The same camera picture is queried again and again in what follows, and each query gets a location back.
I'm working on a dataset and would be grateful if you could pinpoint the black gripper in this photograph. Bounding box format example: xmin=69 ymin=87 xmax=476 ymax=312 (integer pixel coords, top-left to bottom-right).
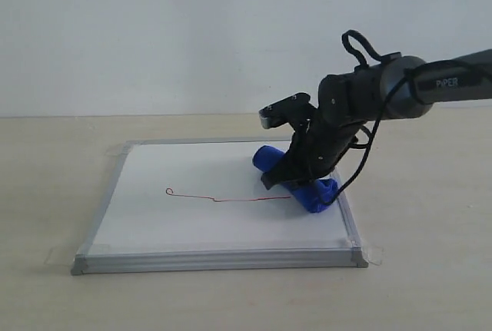
xmin=261 ymin=111 xmax=365 ymax=189

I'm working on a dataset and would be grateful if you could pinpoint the blue microfibre cloth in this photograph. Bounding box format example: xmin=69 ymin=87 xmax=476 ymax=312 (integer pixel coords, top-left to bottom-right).
xmin=252 ymin=145 xmax=338 ymax=213

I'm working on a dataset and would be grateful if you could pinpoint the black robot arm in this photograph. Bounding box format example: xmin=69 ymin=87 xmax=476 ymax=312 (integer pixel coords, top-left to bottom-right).
xmin=259 ymin=50 xmax=491 ymax=189

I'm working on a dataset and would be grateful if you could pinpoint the white board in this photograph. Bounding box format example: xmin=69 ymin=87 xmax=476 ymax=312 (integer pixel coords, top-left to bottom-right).
xmin=71 ymin=137 xmax=368 ymax=276

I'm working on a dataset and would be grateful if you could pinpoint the clear tape front right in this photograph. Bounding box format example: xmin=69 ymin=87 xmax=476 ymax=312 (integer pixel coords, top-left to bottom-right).
xmin=340 ymin=238 xmax=384 ymax=268

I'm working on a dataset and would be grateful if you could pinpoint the clear tape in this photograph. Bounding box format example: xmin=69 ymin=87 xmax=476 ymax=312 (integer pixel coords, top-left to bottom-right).
xmin=42 ymin=243 xmax=111 ymax=270
xmin=105 ymin=144 xmax=132 ymax=157
xmin=340 ymin=238 xmax=384 ymax=268

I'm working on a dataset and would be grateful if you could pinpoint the clear tape back left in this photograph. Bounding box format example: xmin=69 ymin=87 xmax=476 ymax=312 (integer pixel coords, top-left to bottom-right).
xmin=105 ymin=144 xmax=132 ymax=157

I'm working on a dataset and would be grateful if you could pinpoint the clear tape front left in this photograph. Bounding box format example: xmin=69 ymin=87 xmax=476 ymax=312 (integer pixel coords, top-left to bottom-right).
xmin=42 ymin=243 xmax=111 ymax=270

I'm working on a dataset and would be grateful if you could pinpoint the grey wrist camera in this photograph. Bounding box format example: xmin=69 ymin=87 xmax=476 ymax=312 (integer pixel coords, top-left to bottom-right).
xmin=258 ymin=92 xmax=314 ymax=129

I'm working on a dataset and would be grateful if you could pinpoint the black camera cable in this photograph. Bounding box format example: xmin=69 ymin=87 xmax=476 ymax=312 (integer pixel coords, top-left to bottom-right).
xmin=322 ymin=29 xmax=492 ymax=206

